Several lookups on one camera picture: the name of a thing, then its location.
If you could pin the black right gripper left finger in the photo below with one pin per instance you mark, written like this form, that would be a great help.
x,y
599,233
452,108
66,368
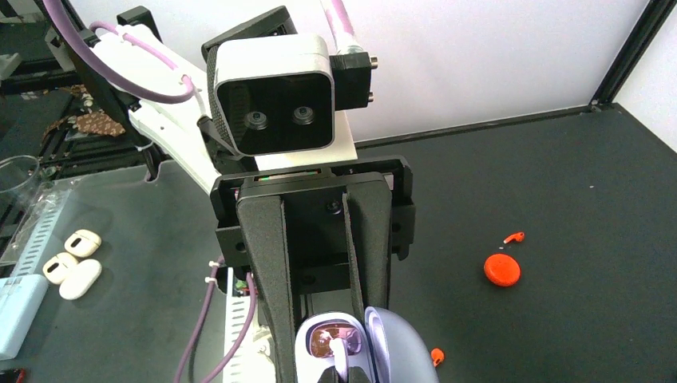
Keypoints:
x,y
330,375

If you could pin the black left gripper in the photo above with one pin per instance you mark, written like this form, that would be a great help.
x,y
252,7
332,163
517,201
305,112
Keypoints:
x,y
368,200

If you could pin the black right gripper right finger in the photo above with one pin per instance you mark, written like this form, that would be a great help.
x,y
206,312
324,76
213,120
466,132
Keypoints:
x,y
357,375

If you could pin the lavender earbud charging case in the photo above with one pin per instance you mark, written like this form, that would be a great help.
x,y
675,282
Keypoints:
x,y
393,351

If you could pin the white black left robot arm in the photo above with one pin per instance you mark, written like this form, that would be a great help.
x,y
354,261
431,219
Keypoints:
x,y
145,85

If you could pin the orange round case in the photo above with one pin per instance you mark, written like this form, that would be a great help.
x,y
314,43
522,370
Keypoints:
x,y
502,270

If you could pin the white open earbud case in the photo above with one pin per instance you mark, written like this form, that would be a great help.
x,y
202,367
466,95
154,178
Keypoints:
x,y
79,246

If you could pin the white earbud case closed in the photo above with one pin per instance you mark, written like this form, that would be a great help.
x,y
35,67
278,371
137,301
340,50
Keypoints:
x,y
80,279

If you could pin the orange earbud lower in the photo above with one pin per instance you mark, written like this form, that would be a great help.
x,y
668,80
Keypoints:
x,y
438,356

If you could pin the orange earbud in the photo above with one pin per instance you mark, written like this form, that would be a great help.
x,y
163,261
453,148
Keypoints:
x,y
517,237
438,356

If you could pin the orange earbud upper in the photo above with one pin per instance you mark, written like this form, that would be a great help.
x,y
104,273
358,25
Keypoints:
x,y
517,237

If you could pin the clear plastic cup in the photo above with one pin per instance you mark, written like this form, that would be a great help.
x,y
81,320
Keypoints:
x,y
20,180

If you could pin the light blue box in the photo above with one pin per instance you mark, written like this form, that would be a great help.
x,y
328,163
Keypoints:
x,y
20,300

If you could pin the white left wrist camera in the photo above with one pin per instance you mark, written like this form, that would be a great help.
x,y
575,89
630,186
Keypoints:
x,y
273,99

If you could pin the light blue slotted cable duct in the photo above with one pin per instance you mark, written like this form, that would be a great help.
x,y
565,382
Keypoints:
x,y
35,237

